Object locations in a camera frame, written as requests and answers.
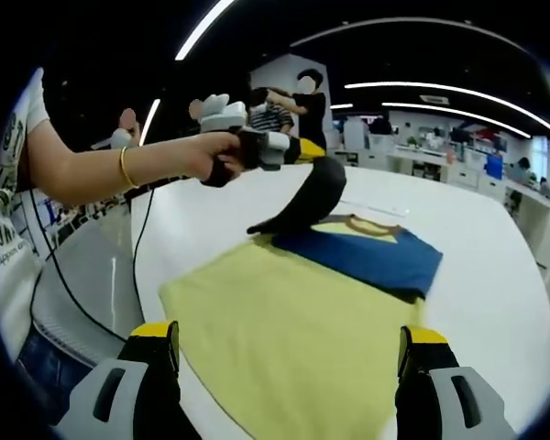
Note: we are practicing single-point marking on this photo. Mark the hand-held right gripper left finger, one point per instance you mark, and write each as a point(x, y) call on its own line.
point(119, 399)

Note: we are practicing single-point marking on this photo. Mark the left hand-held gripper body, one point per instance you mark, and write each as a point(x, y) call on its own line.
point(224, 119)

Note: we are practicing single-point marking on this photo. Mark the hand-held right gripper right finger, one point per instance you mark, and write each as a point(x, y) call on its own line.
point(435, 412)

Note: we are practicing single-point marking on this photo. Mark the yellow blue grey garment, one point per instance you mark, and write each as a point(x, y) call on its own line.
point(279, 330)

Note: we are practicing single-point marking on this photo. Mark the person's left hand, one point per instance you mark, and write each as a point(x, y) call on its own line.
point(211, 146)

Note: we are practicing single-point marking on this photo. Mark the wide white pillar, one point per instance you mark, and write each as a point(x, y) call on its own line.
point(279, 73)

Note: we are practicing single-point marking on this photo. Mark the person's blue jeans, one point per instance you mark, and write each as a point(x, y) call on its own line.
point(50, 362)

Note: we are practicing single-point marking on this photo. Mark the long ceiling light strip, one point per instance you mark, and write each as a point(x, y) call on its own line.
point(197, 36)

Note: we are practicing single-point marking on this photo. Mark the gold bangle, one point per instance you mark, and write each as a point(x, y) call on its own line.
point(124, 165)

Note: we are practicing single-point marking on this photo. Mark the curved ceiling light strip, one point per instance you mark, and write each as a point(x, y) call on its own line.
point(440, 109)
point(394, 84)

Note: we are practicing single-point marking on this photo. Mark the ceiling air vent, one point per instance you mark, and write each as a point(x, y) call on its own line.
point(434, 99)

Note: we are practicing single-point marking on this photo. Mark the long white lab counter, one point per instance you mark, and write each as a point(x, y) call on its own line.
point(531, 211)

